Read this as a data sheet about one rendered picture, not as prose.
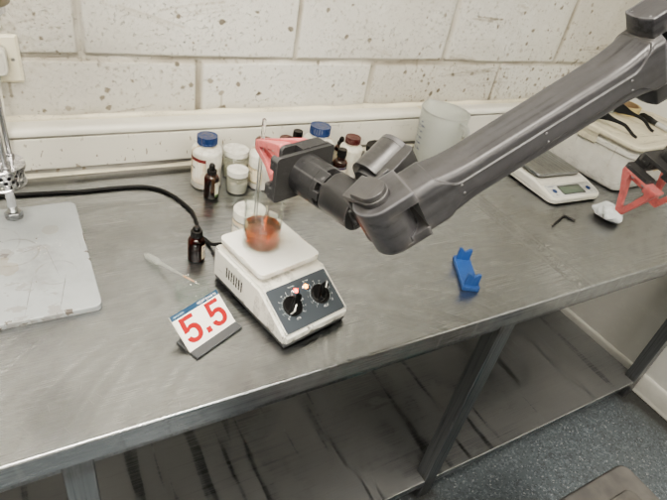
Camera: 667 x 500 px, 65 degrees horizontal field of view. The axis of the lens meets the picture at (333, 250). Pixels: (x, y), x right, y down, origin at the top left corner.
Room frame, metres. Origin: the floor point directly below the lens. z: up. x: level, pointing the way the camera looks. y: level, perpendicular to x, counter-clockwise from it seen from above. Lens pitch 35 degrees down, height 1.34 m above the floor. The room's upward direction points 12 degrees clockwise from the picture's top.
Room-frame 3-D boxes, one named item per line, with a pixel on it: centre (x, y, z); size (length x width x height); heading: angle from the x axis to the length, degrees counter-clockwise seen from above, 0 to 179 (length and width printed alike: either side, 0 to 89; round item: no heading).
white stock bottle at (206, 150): (0.97, 0.30, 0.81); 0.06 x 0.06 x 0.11
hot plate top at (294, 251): (0.68, 0.10, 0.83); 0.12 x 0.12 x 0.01; 49
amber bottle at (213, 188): (0.92, 0.27, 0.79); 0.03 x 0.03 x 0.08
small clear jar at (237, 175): (0.97, 0.23, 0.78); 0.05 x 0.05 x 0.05
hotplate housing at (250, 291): (0.66, 0.08, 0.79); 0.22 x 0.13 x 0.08; 49
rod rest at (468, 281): (0.83, -0.26, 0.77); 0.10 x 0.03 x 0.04; 7
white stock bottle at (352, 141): (1.15, 0.01, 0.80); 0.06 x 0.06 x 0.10
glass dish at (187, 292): (0.62, 0.21, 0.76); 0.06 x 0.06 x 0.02
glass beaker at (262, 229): (0.67, 0.12, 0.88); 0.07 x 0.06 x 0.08; 20
